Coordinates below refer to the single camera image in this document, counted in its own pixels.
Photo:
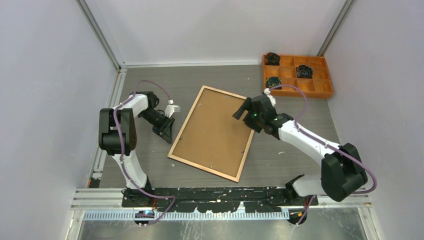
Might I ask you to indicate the aluminium front rail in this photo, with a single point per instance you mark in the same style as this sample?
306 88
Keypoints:
100 204

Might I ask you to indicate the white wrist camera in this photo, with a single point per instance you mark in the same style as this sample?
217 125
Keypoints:
267 93
171 108

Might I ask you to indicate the black tape roll middle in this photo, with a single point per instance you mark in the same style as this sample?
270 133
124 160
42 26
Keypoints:
304 72

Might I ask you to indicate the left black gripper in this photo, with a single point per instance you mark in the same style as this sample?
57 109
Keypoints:
165 131

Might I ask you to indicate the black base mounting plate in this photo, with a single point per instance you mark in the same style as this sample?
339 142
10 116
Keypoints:
263 199

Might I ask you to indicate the orange compartment tray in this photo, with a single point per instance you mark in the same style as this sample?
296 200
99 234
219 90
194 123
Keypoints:
319 87

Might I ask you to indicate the black tape roll back left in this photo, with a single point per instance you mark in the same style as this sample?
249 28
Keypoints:
272 59

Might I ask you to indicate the wooden picture frame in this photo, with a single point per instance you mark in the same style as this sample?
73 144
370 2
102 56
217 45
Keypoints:
185 159

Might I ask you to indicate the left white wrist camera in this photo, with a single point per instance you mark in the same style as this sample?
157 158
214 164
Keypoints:
171 108

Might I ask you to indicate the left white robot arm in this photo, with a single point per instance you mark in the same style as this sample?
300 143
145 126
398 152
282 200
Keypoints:
117 135

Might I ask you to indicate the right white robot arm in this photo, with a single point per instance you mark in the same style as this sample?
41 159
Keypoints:
341 173

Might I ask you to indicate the brown backing board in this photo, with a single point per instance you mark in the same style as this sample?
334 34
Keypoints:
208 132

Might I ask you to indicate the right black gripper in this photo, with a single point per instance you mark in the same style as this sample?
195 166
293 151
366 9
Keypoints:
247 122

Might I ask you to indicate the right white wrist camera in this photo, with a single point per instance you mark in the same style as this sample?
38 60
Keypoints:
267 93

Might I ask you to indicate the black green tape roll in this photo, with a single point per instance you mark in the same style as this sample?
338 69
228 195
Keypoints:
273 82

